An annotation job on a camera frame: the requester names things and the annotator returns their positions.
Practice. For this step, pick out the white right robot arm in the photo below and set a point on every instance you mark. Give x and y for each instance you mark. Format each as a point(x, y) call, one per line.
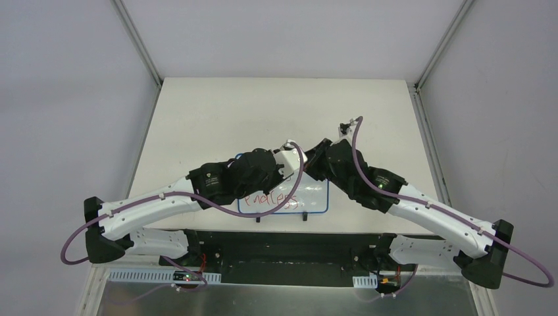
point(472, 246)

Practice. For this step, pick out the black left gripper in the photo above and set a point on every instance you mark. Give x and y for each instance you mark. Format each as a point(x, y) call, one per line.
point(270, 175)

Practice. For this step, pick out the right white cable duct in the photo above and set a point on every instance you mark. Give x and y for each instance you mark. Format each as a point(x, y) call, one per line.
point(369, 281)

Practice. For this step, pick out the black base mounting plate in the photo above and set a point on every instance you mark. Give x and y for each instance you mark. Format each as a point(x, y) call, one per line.
point(286, 258)

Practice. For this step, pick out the blue framed whiteboard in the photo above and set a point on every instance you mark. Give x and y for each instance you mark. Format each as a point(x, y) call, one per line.
point(311, 197)

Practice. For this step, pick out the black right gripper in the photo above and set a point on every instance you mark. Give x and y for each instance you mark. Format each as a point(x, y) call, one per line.
point(321, 158)

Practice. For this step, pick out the white cable duct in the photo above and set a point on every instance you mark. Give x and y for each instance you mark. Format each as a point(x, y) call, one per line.
point(161, 276)
point(369, 281)

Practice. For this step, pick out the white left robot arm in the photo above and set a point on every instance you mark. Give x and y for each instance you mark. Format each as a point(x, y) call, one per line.
point(114, 229)

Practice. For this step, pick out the left white cable duct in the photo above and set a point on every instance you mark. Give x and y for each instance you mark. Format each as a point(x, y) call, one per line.
point(161, 276)

